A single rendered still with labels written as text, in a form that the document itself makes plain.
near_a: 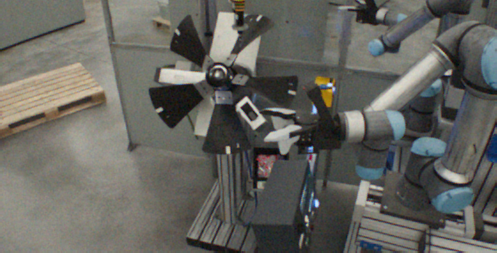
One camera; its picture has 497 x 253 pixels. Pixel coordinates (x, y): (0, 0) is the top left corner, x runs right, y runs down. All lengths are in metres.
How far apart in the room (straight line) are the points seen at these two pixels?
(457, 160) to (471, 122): 0.12
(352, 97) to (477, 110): 1.49
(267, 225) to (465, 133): 0.56
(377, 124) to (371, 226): 0.60
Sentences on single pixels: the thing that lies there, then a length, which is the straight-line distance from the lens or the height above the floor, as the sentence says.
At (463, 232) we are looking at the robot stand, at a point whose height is 0.98.
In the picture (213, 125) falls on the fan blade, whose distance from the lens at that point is 1.60.
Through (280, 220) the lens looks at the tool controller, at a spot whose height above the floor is 1.25.
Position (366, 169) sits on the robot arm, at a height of 1.32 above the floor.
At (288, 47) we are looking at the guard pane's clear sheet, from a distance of 2.31.
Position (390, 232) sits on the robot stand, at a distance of 1.41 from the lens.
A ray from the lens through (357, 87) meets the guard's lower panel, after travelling 2.36.
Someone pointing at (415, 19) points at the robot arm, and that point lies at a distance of 1.59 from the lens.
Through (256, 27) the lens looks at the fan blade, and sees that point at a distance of 1.70.
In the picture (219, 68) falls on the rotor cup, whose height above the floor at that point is 1.24.
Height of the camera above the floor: 1.92
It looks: 31 degrees down
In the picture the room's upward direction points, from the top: straight up
